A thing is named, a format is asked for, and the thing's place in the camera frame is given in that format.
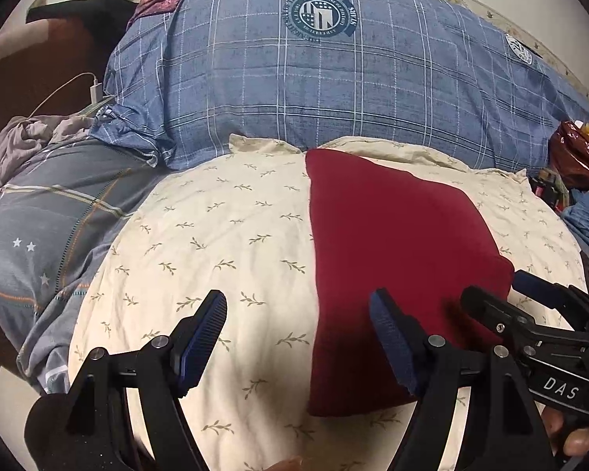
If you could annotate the red snack bag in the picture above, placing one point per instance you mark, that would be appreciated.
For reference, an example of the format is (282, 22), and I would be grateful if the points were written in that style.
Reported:
(574, 152)

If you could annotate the grey plaid star quilt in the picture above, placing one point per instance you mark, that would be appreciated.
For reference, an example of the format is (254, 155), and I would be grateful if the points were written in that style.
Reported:
(54, 225)

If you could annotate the red shirt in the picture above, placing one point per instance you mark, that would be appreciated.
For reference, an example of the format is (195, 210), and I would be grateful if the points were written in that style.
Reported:
(387, 235)

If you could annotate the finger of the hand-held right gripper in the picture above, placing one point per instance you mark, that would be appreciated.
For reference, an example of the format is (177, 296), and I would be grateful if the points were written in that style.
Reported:
(530, 282)
(491, 311)

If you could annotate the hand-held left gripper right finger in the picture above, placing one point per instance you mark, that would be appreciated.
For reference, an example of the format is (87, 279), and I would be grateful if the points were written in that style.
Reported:
(392, 343)

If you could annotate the crumpled grey cloth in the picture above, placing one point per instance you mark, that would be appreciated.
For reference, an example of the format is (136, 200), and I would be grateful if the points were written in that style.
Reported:
(19, 142)

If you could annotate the person's right hand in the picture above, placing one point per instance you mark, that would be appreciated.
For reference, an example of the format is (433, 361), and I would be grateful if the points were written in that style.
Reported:
(579, 441)

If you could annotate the white charger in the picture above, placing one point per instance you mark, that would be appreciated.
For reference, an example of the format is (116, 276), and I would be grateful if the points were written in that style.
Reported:
(96, 93)

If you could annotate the black cloth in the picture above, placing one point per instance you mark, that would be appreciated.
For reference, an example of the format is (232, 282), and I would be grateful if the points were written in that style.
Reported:
(88, 12)

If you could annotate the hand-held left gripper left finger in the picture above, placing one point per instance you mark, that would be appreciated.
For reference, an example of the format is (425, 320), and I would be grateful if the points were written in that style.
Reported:
(201, 343)

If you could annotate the brown wooden furniture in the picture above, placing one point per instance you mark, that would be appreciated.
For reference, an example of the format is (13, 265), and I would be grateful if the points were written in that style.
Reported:
(29, 73)

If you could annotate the blue plaid quilt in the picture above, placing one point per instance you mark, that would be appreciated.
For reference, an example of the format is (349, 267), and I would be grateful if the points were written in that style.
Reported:
(324, 88)

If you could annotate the cream leaf-print pillow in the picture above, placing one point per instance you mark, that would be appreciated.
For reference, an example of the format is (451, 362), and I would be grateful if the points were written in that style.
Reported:
(201, 235)

